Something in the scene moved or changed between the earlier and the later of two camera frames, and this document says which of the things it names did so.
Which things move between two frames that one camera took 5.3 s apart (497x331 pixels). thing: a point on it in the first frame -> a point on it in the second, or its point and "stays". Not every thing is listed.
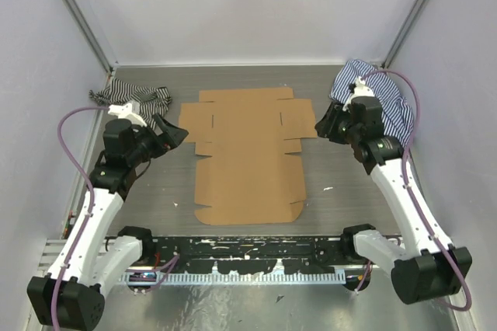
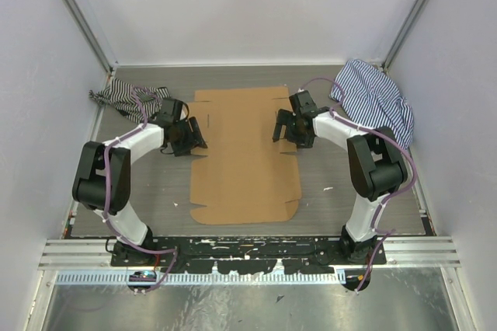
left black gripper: x=172 y=137 -> x=182 y=150
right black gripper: x=327 y=127 -> x=286 y=117
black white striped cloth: x=151 y=102 stays
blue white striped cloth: x=397 y=111 stays
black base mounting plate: x=248 y=252 stays
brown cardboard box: x=248 y=175 stays
